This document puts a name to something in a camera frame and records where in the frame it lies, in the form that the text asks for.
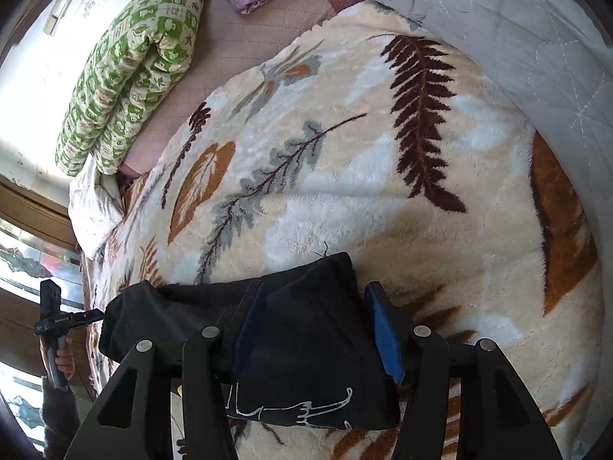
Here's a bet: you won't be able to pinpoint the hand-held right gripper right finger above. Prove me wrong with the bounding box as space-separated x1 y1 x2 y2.
364 282 563 460

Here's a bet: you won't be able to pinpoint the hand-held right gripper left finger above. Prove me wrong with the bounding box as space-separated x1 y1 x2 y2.
72 282 268 460

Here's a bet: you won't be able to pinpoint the black pants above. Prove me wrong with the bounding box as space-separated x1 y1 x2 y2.
98 251 402 432

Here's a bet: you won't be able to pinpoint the person's left forearm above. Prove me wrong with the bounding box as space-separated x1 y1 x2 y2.
41 376 83 460

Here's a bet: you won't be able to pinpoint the person's left hand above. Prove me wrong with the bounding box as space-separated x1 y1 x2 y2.
41 335 76 380

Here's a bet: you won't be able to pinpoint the white pillow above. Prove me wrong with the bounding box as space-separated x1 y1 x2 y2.
68 165 126 260

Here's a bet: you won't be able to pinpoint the leaf printed fleece blanket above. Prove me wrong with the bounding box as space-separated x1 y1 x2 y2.
79 2 604 460

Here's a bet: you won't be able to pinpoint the green patterned quilt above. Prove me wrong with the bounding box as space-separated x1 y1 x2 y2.
55 0 220 177

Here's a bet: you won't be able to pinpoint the pink bed sheet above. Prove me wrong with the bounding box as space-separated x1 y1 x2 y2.
122 0 365 178

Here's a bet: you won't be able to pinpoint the grey quilted blanket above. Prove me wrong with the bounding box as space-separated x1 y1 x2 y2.
346 0 613 231

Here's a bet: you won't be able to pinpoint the brown window frame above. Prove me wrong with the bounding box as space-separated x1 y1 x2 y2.
0 172 97 442

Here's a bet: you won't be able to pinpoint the beige wall switch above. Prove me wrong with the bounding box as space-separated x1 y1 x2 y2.
44 0 72 35

